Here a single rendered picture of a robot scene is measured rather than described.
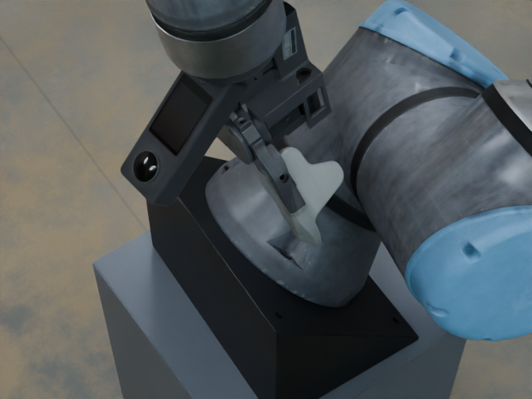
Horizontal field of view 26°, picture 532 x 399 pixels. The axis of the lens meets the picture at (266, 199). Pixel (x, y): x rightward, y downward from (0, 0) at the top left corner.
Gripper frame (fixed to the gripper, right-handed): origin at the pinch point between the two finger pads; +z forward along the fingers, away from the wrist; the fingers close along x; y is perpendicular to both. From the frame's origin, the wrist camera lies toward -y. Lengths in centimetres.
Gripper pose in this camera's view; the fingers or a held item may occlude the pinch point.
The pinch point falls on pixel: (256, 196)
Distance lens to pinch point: 98.9
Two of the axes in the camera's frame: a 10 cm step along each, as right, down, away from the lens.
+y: 7.7, -6.1, 2.1
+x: -6.1, -6.0, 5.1
